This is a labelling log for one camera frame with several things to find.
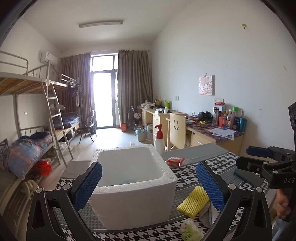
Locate right hand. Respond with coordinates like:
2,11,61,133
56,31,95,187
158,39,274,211
275,189,291,219

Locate yellow foam net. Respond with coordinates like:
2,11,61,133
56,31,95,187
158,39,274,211
177,186,209,218

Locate blue cylinder bottle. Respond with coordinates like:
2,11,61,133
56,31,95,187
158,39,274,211
239,118,247,133

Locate white paper on desk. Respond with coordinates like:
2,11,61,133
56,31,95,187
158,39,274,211
209,128,235,141

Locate red plastic bag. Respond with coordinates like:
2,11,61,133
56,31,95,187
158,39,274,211
34,160,52,176

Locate green tissue pack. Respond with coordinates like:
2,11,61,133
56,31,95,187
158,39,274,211
180,218,204,241

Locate houndstooth tablecloth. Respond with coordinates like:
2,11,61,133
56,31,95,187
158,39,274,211
52,142,271,241

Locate white styrofoam box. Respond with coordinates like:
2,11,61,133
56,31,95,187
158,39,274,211
89,144,178,230

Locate red snack packet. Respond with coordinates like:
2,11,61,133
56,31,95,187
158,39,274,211
166,157,186,167

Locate black folding chair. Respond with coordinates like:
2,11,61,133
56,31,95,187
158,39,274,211
78,109,97,144

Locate wooden desk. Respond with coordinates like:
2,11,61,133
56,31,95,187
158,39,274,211
137,106,244,155

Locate black headphones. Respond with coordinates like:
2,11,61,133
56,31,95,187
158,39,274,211
198,111,212,122

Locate orange small box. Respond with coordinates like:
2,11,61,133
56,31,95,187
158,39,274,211
121,123,127,132

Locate plaid blue quilt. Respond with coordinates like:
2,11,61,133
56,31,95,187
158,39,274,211
1,132,53,179

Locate white red pump bottle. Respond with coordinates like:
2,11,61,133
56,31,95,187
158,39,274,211
154,124,166,156

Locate smiley wooden chair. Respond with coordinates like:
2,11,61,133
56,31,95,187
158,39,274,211
168,113,187,151

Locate metal bunk bed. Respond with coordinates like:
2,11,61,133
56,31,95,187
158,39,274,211
1,51,82,211

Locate brown left curtain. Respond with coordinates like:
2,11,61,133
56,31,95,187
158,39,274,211
58,52,93,125

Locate brown curtain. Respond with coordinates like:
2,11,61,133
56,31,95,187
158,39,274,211
117,50,153,124
58,52,93,125

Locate metal bed ladder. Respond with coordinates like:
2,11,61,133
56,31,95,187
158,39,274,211
40,79,75,166

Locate brown right curtain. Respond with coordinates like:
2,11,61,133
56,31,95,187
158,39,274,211
117,50,153,124

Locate glass balcony door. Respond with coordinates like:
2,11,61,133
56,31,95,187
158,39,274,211
90,53,120,129

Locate white air conditioner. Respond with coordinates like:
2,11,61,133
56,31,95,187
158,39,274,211
40,51,59,66

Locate ceiling light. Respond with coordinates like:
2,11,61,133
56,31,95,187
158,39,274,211
78,20,124,28

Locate cartoon wall poster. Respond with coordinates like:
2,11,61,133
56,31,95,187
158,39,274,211
199,75,214,95

